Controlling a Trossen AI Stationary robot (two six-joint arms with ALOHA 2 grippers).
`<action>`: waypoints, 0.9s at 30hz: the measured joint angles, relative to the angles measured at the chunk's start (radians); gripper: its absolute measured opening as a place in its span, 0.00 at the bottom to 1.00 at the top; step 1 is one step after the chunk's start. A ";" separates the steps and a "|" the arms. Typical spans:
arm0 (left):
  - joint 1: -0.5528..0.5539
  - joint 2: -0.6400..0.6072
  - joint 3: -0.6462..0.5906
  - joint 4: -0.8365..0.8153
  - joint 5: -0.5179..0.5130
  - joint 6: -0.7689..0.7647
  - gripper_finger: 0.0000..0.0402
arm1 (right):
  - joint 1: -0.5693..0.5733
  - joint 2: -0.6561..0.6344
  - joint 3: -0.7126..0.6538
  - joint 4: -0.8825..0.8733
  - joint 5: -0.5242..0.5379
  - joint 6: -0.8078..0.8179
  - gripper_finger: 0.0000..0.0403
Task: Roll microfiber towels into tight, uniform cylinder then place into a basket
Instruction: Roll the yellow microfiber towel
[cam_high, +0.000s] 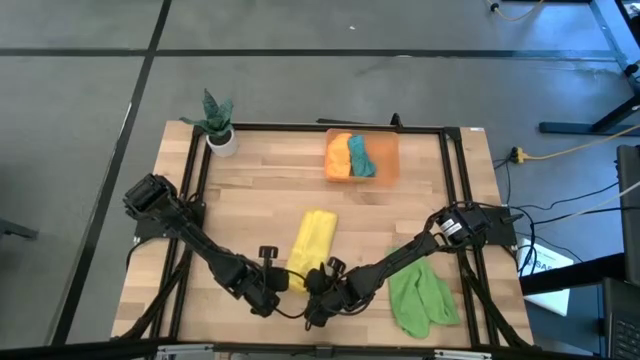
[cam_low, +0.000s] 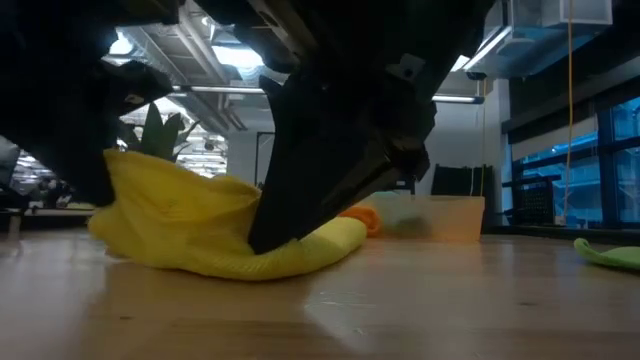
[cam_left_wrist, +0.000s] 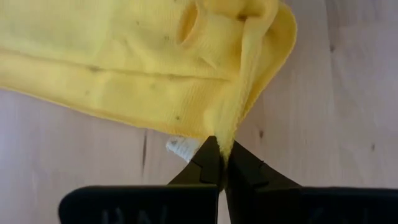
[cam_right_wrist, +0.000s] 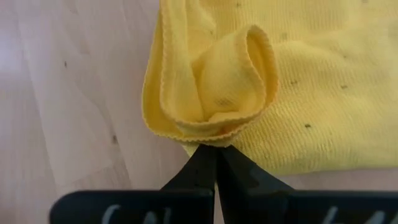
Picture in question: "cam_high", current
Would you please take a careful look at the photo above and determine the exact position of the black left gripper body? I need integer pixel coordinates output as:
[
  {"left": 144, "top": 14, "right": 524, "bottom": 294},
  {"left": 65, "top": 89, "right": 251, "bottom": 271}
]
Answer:
[{"left": 234, "top": 278, "right": 282, "bottom": 319}]

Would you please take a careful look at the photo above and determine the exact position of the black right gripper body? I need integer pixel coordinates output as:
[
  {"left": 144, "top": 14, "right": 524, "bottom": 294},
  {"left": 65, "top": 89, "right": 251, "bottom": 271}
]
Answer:
[{"left": 305, "top": 272, "right": 364, "bottom": 329}]

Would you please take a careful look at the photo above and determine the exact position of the yellow microfiber towel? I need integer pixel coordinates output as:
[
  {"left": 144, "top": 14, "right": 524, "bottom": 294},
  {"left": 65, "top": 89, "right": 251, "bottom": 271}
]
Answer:
[{"left": 285, "top": 209, "right": 340, "bottom": 294}]

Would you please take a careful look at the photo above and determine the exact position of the orange microfiber towel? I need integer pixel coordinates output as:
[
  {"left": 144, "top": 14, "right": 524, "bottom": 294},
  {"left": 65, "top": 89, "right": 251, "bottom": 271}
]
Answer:
[{"left": 324, "top": 132, "right": 354, "bottom": 182}]

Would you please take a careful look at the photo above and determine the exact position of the teal microfiber towel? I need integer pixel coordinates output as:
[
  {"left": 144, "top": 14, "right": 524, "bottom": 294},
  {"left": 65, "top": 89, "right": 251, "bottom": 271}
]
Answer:
[{"left": 347, "top": 134, "right": 378, "bottom": 179}]

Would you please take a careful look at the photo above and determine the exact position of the orange plastic basket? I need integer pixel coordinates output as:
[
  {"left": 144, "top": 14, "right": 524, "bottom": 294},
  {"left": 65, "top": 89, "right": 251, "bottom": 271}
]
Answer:
[{"left": 324, "top": 128, "right": 402, "bottom": 188}]

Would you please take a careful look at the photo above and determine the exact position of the green microfiber towel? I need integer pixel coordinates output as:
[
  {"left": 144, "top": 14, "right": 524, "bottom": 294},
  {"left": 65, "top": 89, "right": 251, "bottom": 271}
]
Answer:
[{"left": 387, "top": 247, "right": 462, "bottom": 340}]

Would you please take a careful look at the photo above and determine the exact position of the black beam with silver brackets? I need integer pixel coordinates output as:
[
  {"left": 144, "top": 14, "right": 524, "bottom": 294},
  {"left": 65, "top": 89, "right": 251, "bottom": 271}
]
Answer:
[{"left": 0, "top": 339, "right": 640, "bottom": 360}]

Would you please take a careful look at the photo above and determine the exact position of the white plant pot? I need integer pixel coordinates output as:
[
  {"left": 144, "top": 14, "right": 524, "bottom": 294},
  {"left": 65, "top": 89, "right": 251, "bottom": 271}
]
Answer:
[{"left": 205, "top": 127, "right": 239, "bottom": 159}]

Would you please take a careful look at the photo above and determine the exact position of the green artificial plant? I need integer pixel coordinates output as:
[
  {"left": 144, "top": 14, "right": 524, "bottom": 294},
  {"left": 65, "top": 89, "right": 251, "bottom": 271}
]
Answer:
[{"left": 178, "top": 88, "right": 236, "bottom": 137}]

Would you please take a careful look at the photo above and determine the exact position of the white printed box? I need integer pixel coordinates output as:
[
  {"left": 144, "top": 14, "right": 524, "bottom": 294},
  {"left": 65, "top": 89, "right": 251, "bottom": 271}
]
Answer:
[{"left": 517, "top": 237, "right": 574, "bottom": 317}]

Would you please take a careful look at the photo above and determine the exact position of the black desk edge bar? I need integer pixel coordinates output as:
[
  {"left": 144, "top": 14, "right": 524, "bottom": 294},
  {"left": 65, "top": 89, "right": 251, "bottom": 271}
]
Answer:
[{"left": 519, "top": 252, "right": 627, "bottom": 297}]

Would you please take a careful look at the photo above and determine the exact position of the dark floor object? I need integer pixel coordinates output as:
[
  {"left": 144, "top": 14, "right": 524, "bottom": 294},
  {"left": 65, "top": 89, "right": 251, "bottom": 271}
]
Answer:
[{"left": 0, "top": 217, "right": 39, "bottom": 241}]

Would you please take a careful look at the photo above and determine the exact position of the black keyboard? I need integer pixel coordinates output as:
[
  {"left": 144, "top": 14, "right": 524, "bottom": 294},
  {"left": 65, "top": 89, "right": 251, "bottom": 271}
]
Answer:
[{"left": 601, "top": 277, "right": 640, "bottom": 360}]

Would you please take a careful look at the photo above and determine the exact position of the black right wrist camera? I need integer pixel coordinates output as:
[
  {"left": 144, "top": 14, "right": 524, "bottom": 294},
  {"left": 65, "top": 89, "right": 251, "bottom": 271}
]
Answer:
[{"left": 305, "top": 268, "right": 329, "bottom": 294}]

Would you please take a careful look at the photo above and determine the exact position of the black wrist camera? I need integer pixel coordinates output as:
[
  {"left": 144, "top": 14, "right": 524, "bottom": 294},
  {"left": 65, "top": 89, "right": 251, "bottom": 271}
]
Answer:
[
  {"left": 305, "top": 268, "right": 329, "bottom": 294},
  {"left": 266, "top": 268, "right": 291, "bottom": 293}
]

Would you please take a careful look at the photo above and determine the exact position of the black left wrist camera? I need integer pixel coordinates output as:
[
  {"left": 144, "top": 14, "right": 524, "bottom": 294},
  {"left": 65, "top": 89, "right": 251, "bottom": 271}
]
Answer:
[{"left": 266, "top": 268, "right": 291, "bottom": 293}]

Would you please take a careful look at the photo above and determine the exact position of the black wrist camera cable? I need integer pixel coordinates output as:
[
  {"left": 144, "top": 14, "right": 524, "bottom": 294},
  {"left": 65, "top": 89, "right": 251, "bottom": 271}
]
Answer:
[{"left": 272, "top": 269, "right": 309, "bottom": 321}]

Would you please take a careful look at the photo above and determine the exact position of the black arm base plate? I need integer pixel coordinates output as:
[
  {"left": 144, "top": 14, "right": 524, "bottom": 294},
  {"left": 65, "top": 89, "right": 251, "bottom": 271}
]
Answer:
[
  {"left": 132, "top": 199, "right": 206, "bottom": 241},
  {"left": 447, "top": 206, "right": 519, "bottom": 247}
]

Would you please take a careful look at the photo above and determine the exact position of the black aluminium table frame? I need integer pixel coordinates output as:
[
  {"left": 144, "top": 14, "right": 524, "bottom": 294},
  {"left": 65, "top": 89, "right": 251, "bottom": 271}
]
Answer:
[{"left": 117, "top": 121, "right": 539, "bottom": 351}]

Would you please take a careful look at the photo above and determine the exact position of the black floor cable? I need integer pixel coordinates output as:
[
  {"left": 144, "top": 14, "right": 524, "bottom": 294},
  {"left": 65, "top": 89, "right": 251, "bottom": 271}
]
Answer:
[{"left": 519, "top": 180, "right": 621, "bottom": 214}]

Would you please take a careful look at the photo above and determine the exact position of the yellow extension cord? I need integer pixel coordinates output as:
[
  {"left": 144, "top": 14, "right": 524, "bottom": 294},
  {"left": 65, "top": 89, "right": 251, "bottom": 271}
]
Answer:
[{"left": 509, "top": 123, "right": 640, "bottom": 165}]

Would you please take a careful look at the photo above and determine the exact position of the white cable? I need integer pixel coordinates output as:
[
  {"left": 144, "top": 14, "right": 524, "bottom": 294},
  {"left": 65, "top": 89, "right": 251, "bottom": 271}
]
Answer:
[{"left": 564, "top": 179, "right": 640, "bottom": 221}]

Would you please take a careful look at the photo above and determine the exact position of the yellow cable with black plug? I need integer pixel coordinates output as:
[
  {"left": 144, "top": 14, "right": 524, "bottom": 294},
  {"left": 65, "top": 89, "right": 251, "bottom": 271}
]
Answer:
[{"left": 483, "top": 0, "right": 546, "bottom": 24}]

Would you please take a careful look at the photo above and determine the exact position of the black desk leg frame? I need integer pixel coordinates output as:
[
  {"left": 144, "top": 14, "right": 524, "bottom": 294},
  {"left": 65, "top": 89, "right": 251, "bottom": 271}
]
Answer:
[{"left": 538, "top": 0, "right": 640, "bottom": 137}]

